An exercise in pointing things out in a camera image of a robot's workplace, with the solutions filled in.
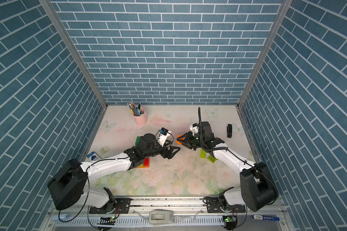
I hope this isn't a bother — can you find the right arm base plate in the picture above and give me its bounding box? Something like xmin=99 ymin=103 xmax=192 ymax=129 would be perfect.
xmin=202 ymin=196 xmax=246 ymax=214

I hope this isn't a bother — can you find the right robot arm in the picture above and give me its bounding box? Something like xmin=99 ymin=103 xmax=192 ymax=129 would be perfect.
xmin=176 ymin=107 xmax=279 ymax=212

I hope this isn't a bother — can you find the blue white card box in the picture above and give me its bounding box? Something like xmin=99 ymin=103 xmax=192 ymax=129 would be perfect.
xmin=86 ymin=152 xmax=101 ymax=162

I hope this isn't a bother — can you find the lime lego brick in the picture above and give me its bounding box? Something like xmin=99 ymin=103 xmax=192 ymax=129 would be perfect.
xmin=200 ymin=149 xmax=206 ymax=158
xmin=207 ymin=156 xmax=217 ymax=163

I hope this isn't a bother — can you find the red lego brick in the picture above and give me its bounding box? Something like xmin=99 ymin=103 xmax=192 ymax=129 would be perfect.
xmin=143 ymin=158 xmax=150 ymax=166

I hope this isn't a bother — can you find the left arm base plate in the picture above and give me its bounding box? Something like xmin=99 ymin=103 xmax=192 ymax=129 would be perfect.
xmin=89 ymin=198 xmax=132 ymax=215

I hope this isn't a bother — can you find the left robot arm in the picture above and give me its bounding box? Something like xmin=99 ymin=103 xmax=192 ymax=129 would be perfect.
xmin=47 ymin=133 xmax=180 ymax=211

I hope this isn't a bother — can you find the dark green lego brick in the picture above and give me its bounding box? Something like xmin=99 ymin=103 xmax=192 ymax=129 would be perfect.
xmin=135 ymin=136 xmax=141 ymax=145

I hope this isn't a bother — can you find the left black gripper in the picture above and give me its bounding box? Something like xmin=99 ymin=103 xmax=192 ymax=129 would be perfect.
xmin=143 ymin=140 xmax=181 ymax=159

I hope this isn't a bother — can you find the grey handheld device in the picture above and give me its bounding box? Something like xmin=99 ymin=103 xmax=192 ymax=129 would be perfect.
xmin=148 ymin=210 xmax=174 ymax=225

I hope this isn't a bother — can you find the blue marker pen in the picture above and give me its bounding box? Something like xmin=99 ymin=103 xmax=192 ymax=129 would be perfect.
xmin=252 ymin=215 xmax=280 ymax=221

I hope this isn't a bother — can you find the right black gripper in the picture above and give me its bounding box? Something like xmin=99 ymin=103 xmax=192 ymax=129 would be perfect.
xmin=177 ymin=131 xmax=206 ymax=150

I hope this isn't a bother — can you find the black small box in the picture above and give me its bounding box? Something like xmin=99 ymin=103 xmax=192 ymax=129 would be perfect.
xmin=227 ymin=124 xmax=232 ymax=138

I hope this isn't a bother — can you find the pink pen cup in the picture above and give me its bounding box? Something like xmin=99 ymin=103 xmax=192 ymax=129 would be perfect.
xmin=133 ymin=108 xmax=148 ymax=127

